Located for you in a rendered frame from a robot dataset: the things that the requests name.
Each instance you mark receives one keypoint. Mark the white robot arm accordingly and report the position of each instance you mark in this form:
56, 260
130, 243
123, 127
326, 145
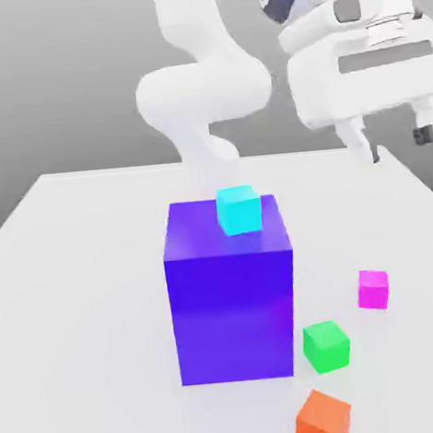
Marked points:
205, 84

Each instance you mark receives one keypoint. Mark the small green cube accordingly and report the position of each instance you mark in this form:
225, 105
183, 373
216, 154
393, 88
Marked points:
326, 347

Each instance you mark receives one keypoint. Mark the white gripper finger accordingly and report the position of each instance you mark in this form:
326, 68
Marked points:
425, 117
355, 136

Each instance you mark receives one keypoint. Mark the small cyan cube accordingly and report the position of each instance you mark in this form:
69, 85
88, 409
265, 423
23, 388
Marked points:
238, 212

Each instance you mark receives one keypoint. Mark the small orange cube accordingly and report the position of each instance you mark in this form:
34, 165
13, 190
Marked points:
321, 420

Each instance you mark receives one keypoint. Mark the small magenta cube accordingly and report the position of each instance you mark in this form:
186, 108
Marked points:
373, 291

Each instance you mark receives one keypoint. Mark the large purple box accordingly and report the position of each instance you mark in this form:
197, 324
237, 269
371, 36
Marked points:
232, 311

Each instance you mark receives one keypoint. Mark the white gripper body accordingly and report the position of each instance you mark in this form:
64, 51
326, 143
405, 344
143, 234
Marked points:
320, 92

